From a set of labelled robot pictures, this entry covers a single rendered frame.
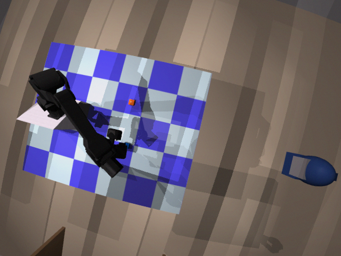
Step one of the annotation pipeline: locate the orange block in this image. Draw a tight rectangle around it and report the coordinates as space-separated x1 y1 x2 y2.
128 99 136 106

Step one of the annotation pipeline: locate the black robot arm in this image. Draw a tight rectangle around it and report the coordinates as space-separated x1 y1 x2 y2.
29 67 127 178

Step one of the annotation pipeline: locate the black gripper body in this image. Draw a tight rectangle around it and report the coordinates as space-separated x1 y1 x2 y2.
107 128 122 144

